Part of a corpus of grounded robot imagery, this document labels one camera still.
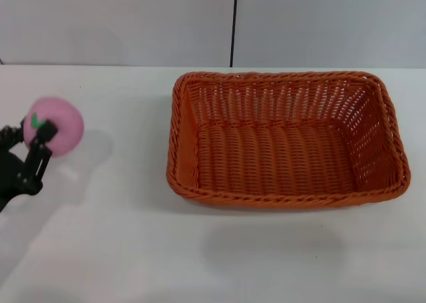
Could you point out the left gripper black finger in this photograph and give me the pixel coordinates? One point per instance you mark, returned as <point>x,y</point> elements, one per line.
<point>37,158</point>
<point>11,136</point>

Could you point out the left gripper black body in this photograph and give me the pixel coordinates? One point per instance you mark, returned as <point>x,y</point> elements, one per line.
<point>9,180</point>

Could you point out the pink peach toy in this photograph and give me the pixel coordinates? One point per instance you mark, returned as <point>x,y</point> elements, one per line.
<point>65,123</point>

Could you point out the orange woven plastic basket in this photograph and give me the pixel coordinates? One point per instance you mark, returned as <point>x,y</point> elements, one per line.
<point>276,156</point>

